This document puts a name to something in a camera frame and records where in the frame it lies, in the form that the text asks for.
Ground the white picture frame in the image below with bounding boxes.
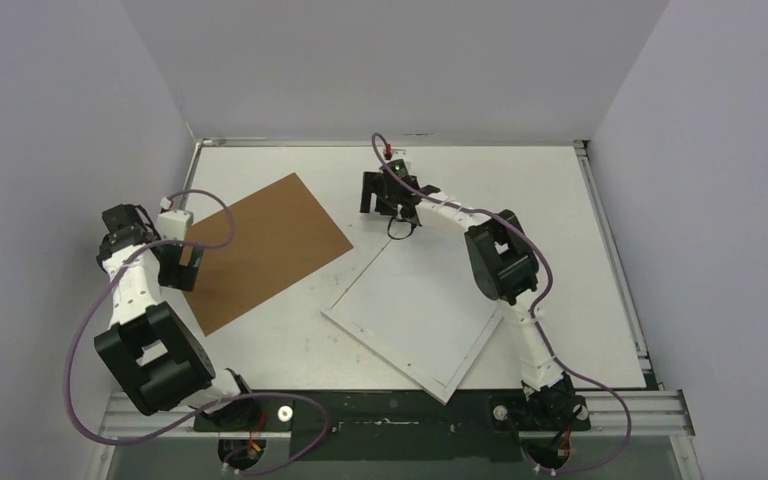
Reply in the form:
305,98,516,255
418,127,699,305
320,235,506,405

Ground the white brown backing board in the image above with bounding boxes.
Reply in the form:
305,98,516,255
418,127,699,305
185,173,353,335

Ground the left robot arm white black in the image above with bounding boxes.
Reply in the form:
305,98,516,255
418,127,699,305
94,204,259,431

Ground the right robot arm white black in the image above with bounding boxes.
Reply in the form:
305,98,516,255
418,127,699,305
359,159,589,431

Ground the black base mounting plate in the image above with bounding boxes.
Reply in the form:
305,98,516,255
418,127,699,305
194,388,591,466

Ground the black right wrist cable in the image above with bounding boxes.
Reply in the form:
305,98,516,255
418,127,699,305
386,215,418,242

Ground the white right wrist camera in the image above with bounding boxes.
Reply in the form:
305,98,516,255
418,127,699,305
384,144,408,162

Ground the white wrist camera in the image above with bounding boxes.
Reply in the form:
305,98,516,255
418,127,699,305
384,144,408,162
154,197,193,240

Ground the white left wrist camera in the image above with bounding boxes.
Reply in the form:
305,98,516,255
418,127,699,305
154,197,193,240

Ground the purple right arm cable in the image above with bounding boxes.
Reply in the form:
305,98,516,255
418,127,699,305
370,132,633,477

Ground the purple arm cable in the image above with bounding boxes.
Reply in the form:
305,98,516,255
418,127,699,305
63,189,332,478
370,132,633,477

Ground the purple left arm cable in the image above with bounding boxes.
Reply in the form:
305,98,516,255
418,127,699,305
63,189,332,478

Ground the aluminium front rail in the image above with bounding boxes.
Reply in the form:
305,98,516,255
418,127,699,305
100,390,693,440

